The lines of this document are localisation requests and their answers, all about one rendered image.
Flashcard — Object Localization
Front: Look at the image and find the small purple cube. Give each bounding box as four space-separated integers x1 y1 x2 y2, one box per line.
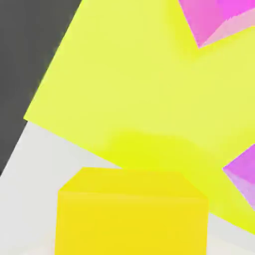
222 143 255 211

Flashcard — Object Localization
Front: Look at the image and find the small pink cube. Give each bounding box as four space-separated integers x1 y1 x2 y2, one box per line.
177 0 255 49

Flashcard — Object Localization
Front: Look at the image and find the small yellow cube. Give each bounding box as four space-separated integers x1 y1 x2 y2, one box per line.
54 166 209 255

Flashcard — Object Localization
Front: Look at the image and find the large yellow box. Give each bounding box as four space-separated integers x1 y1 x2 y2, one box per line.
23 0 255 235

